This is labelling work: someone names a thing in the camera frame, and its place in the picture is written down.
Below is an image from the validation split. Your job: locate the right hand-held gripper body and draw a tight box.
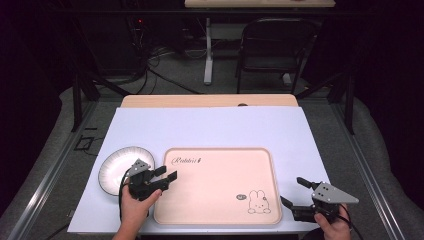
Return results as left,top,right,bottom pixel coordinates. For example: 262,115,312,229
292,181,360,224

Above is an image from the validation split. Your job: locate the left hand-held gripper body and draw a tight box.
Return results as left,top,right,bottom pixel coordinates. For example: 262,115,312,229
125,158,162,202

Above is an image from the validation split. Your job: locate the white plate with dark rim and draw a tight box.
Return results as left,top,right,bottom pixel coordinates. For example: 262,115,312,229
98,145,156,197

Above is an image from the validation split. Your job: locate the pink tray with rabbit print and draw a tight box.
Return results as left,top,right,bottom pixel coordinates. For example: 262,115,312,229
153,147,284,226

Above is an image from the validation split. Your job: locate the person's left hand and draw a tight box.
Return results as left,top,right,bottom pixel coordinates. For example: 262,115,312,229
118,181,163,232

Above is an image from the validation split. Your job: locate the person's right hand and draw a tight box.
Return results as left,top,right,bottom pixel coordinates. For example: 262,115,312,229
314,203,352,240

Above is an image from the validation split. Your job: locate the white table cover sheet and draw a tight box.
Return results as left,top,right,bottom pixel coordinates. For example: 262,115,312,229
67,105,332,235

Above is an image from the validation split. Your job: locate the wooden desk with white leg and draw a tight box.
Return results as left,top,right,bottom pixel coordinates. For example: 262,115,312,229
184,0,337,86

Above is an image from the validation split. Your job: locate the dark equipment cabinet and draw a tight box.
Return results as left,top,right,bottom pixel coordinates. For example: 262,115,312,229
81,13,148,76

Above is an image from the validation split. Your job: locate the black folding chair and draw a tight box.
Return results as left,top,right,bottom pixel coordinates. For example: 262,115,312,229
235,17,318,95

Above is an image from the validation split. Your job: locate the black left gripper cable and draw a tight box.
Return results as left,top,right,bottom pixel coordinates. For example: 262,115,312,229
117,168,132,223

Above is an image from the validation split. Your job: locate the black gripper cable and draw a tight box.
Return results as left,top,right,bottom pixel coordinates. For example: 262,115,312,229
337,203,366,240
117,168,132,223

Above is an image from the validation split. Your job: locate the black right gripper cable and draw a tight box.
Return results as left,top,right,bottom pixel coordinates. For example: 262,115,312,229
337,203,366,240

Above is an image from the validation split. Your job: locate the aluminium floor rail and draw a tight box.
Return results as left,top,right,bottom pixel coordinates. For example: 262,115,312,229
6,99,98,240
330,102,406,240

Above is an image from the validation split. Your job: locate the black metal frame stand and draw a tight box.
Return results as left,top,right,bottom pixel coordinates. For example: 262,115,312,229
295,71,355,135
71,71,132,133

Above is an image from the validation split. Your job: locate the bundle of black cables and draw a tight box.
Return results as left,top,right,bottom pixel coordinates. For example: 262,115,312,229
126,16,204,96

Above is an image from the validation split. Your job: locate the black horizontal frame bar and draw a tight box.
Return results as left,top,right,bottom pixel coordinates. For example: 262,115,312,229
49,8,368,17

